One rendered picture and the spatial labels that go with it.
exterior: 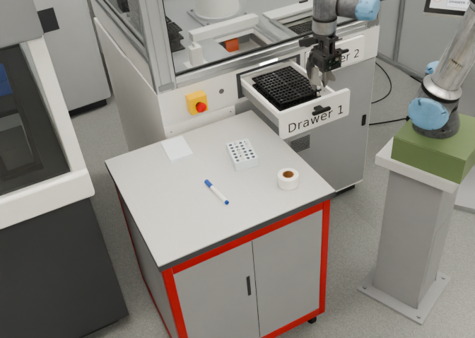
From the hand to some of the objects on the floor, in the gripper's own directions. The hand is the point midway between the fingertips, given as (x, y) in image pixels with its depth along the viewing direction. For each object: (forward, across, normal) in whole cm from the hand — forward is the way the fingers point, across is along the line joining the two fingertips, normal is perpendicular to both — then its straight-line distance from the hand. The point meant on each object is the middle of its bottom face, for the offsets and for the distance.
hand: (318, 84), depth 175 cm
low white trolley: (+100, -40, +3) cm, 108 cm away
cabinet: (+101, +6, +81) cm, 130 cm away
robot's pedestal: (+100, +31, -26) cm, 108 cm away
